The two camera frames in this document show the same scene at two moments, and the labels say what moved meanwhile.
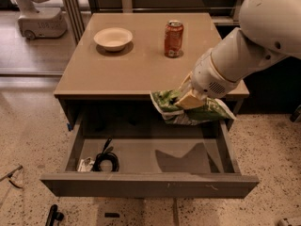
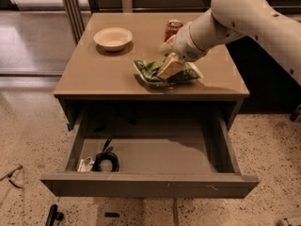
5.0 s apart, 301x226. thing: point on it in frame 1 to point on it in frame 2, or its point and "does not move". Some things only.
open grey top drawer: [156, 158] does not move
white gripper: [207, 76] to [184, 45]
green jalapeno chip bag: [165, 104] to [150, 71]
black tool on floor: [54, 215] does not move
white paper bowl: [113, 39] does not move
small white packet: [86, 165] does not move
